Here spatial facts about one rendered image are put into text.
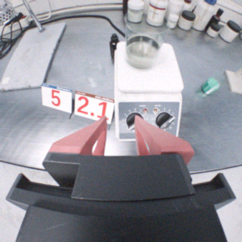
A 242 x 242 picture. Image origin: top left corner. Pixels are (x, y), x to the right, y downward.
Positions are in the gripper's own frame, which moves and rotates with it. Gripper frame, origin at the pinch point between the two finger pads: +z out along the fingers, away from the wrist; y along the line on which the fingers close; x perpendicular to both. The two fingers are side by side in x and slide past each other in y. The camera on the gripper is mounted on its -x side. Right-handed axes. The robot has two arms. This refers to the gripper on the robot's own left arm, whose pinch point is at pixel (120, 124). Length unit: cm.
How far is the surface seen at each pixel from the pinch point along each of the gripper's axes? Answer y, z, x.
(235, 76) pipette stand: -39.3, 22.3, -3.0
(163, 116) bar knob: -7.9, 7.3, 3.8
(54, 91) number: 15.8, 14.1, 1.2
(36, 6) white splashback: 38, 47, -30
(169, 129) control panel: -9.7, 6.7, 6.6
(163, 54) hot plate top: -8.5, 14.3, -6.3
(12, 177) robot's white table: 29.0, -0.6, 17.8
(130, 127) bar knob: -1.6, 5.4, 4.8
